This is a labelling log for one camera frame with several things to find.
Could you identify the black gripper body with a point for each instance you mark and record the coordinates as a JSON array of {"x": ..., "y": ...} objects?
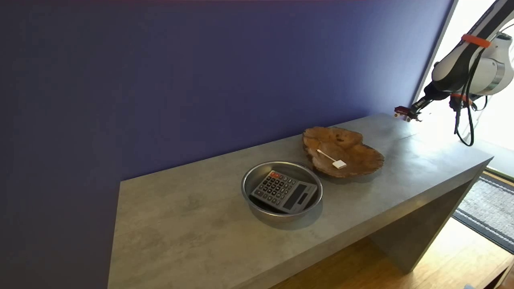
[{"x": 437, "y": 94}]

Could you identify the small red toy cart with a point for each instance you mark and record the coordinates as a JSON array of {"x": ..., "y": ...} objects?
[{"x": 401, "y": 113}]

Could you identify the brown wooden dish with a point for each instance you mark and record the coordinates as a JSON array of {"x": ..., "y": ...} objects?
[{"x": 331, "y": 139}]

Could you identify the small white tag stick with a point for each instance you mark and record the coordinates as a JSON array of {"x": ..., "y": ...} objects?
[{"x": 337, "y": 165}]

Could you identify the grey floor mat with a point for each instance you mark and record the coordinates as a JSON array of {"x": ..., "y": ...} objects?
[{"x": 486, "y": 210}]

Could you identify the grey calculator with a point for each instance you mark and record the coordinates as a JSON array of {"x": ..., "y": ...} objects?
[{"x": 282, "y": 192}]

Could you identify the round metal bowl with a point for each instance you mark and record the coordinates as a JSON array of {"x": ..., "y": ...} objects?
[{"x": 253, "y": 179}]

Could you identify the grey concrete-look cabinet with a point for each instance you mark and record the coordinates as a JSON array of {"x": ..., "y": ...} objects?
[{"x": 186, "y": 226}]

